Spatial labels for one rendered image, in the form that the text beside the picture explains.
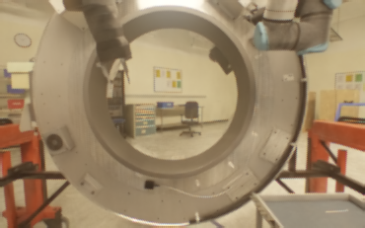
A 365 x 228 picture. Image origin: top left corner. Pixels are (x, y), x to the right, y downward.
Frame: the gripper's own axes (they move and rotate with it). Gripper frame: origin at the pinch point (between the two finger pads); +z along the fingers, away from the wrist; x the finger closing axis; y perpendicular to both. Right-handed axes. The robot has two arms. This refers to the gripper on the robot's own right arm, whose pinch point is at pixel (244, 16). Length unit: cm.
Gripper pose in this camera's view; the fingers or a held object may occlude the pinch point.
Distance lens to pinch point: 100.1
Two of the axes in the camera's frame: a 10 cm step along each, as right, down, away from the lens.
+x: 6.6, -7.4, 1.4
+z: -4.2, -2.1, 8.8
